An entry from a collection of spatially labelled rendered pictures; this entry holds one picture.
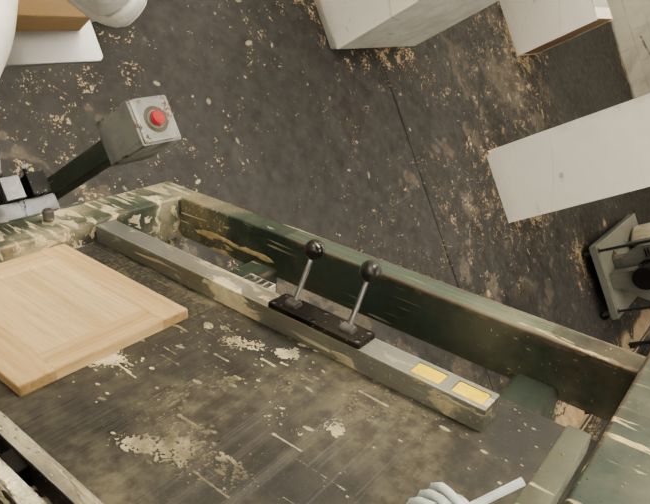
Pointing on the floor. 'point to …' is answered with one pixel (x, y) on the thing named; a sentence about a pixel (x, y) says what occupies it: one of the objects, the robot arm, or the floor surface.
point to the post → (79, 170)
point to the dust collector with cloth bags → (628, 265)
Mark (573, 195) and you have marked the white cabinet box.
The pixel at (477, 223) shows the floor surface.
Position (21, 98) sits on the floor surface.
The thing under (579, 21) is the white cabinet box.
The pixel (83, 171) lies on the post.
